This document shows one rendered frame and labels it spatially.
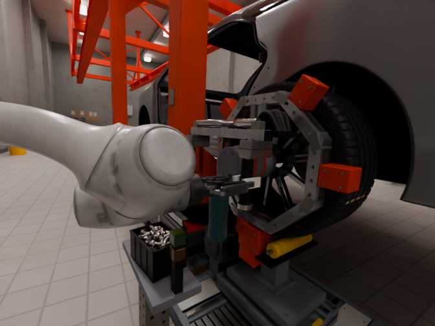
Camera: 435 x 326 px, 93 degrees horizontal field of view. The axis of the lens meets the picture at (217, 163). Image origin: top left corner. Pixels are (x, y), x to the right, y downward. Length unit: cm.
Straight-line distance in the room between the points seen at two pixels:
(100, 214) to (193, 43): 102
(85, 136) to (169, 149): 11
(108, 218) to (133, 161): 20
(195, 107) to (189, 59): 24
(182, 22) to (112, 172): 106
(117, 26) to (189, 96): 217
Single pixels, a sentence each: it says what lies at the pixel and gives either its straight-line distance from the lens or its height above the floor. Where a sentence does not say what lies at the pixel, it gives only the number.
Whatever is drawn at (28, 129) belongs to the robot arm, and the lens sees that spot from 32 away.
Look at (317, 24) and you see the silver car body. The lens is 128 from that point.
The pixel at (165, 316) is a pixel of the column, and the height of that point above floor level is 18.
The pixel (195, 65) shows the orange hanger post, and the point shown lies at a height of 131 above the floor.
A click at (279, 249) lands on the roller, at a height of 52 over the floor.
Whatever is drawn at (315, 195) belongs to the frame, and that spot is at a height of 78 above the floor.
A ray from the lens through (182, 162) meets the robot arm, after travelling 24.
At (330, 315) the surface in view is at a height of 17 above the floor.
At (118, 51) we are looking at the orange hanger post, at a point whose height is 187.
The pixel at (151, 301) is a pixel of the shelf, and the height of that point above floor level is 45.
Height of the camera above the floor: 97
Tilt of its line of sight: 9 degrees down
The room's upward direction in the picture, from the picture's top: 3 degrees clockwise
